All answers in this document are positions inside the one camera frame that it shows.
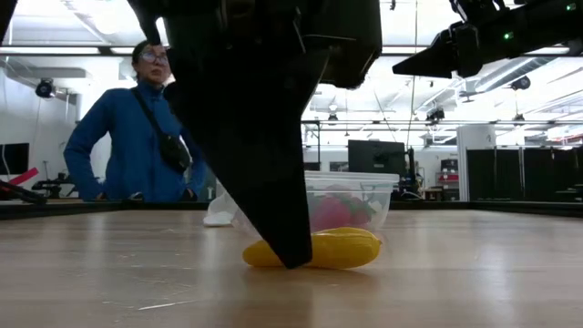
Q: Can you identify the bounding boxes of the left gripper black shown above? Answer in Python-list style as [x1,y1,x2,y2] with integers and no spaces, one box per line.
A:
[157,0,384,91]

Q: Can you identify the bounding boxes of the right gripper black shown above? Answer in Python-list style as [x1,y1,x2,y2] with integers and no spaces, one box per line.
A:
[392,20,486,79]

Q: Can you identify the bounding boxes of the pink toy fruit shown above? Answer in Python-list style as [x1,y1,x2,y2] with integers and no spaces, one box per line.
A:
[311,195,353,232]

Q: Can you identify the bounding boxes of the red strawberry with green leaves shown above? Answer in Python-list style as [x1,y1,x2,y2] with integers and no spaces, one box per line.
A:
[348,196,375,229]

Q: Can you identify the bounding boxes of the yellow toy banana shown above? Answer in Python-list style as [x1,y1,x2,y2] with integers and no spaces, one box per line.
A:
[241,226,383,270]

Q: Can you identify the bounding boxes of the clear plastic tupperware container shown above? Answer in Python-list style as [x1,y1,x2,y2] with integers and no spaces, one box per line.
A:
[230,170,401,241]

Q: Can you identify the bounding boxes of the white cloth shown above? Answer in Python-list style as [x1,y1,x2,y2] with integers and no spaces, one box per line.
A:
[202,190,239,228]

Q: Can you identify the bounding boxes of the person's black crossbody bag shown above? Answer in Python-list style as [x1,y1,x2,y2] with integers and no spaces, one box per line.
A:
[130,87,192,174]

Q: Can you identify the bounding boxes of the black desk monitor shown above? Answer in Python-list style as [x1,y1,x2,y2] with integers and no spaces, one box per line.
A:
[347,138,407,177]

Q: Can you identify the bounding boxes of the shelf with red boxes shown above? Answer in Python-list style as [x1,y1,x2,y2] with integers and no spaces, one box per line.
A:
[435,158,460,202]

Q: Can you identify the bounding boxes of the person's glasses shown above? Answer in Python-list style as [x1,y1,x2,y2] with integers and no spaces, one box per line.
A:
[138,50,170,66]

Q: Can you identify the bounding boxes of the person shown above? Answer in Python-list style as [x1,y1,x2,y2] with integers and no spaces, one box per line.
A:
[63,39,209,203]

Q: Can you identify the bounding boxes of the black partition panels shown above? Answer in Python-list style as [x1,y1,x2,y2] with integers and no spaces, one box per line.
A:
[465,145,583,203]

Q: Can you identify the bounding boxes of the pink foam roll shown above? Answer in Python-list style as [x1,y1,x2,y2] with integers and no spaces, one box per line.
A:
[7,167,40,188]

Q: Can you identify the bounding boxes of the black table edge rail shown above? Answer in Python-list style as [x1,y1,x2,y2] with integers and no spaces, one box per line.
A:
[0,199,583,221]

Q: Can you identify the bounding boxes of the black wall monitor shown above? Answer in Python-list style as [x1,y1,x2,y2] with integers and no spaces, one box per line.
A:
[0,142,30,176]

